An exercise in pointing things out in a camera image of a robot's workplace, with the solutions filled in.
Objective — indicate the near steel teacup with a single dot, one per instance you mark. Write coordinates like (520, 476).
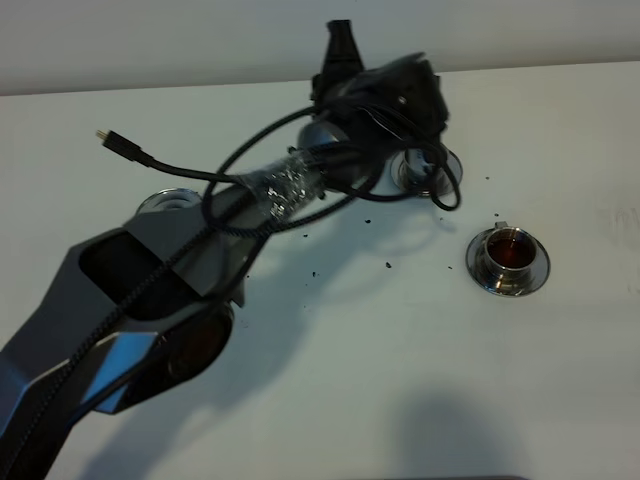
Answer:
(509, 249)

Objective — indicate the steel teacup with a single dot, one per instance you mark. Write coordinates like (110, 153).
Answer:
(509, 249)
(417, 168)

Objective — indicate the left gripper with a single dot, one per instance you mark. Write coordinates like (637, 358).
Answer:
(342, 68)

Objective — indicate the far steel teacup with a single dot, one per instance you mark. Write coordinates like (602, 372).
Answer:
(417, 168)

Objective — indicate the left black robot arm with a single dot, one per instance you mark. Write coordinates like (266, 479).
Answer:
(146, 306)

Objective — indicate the teapot steel saucer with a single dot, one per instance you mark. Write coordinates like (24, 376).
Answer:
(168, 200)

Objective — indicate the near steel saucer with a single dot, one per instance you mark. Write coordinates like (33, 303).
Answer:
(506, 284)

